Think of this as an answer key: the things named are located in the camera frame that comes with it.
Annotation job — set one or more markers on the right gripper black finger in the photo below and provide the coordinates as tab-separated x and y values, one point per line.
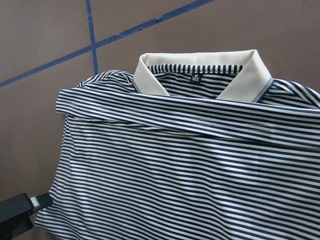
15	213

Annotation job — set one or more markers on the navy white striped polo shirt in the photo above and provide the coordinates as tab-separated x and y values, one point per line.
192	146

